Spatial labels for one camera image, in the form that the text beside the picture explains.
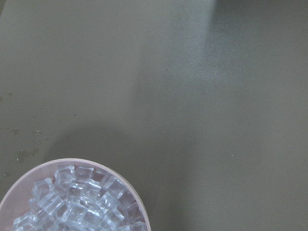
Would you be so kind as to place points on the clear ice cubes pile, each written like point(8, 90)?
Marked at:
point(81, 198)

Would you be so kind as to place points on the pink bowl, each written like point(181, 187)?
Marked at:
point(15, 201)

